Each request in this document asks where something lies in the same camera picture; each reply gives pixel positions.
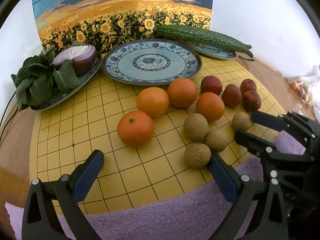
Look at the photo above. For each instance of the green bok choy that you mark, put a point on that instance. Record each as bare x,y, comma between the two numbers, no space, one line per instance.
32,85

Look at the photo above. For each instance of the large blue patterned plate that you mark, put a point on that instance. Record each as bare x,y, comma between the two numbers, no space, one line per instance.
152,62

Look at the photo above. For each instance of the purple fluffy towel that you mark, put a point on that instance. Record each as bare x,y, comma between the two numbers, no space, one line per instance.
162,217

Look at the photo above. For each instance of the oval blue patterned plate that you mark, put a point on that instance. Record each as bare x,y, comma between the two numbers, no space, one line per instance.
87,78

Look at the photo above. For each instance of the orange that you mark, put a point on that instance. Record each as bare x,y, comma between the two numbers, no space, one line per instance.
135,128
152,102
182,92
210,106

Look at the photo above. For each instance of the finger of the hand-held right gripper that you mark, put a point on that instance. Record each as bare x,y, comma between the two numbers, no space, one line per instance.
265,120
252,142

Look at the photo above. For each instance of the red apple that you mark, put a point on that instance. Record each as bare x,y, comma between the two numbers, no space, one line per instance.
251,100
248,85
231,95
211,85

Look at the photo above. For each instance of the bumpy green cucumber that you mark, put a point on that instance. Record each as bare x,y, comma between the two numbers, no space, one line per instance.
200,36

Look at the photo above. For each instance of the sunflower field painting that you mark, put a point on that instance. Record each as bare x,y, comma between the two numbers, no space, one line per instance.
100,5

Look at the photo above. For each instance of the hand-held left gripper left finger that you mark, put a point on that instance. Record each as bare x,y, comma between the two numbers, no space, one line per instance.
88,172

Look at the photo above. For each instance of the clear plastic bag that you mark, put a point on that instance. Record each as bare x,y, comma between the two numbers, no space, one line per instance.
303,87

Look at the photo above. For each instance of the yellow grid board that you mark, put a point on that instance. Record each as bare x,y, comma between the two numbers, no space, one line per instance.
100,120

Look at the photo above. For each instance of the small blue patterned plate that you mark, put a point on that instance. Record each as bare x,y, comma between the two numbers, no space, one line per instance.
215,54

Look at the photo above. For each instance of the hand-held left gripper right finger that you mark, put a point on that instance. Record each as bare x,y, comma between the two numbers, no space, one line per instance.
222,180

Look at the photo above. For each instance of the halved red onion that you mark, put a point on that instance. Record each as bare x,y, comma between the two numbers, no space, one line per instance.
82,60

